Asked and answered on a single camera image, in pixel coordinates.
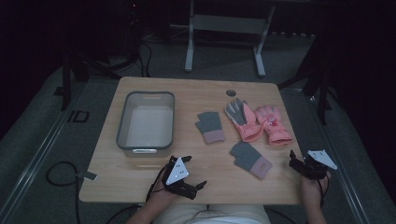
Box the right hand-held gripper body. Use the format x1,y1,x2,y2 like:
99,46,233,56
289,149,338,181

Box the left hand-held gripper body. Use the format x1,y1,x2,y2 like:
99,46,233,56
161,156,200,201

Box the white plastic bin grey rim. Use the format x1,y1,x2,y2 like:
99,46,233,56
116,91,176,158

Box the pink ski glove grey palm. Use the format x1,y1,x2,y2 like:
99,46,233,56
223,97,265,144

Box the person's right hand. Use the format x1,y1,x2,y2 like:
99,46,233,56
300,171,332,210

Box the person's left hand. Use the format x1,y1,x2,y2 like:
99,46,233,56
145,179,183,208

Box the person's light trousers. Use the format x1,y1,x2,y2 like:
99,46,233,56
152,203,273,224

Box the pink ski glove cartoon print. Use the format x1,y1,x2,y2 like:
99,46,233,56
253,105,293,147

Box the black tripod stand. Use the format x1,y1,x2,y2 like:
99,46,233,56
53,0,142,112
277,29,341,126

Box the grey metal table tab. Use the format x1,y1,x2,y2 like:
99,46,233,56
75,170,98,182

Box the left hand-held gripper black cable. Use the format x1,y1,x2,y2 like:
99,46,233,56
145,162,172,203

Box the hand-held gripper black cable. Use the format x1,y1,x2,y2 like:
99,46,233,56
316,174,331,209
145,162,172,203

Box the metal floor rail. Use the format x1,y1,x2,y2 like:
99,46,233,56
0,81,92,216
292,87,373,224

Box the right hand-held gripper black cable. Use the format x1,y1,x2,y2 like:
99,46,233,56
316,174,331,209

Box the black background floor cables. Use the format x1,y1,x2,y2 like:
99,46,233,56
136,34,188,78

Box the black rectangular floor bracket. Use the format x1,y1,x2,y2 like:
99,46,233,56
67,109,91,123

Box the black floor cable loop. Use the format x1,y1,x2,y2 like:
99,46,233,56
45,161,82,224

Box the white metal desk frame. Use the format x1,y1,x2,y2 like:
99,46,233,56
169,0,276,78

